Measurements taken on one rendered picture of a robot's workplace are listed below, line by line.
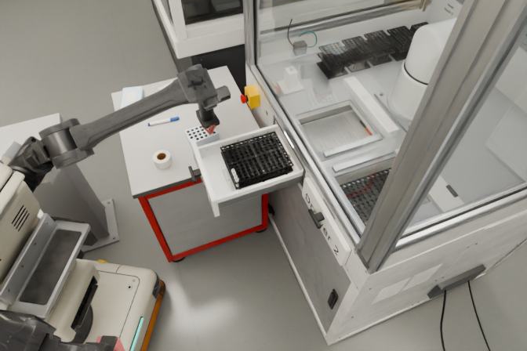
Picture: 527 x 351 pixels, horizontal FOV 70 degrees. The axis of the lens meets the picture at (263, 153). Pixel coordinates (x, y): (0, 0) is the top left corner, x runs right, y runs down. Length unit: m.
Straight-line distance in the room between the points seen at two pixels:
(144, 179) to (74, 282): 0.45
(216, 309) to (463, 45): 1.75
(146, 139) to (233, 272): 0.88
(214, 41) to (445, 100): 1.50
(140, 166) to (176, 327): 0.87
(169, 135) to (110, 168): 1.04
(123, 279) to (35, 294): 0.83
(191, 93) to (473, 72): 0.60
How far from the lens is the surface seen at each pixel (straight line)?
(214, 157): 1.47
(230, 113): 1.73
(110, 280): 1.94
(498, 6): 0.57
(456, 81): 0.63
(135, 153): 1.65
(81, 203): 2.08
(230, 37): 2.01
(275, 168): 1.38
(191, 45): 1.98
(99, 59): 3.58
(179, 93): 0.93
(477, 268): 2.01
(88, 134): 1.02
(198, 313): 2.08
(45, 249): 1.18
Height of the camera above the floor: 1.97
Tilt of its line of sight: 51 degrees down
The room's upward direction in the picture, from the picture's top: straight up
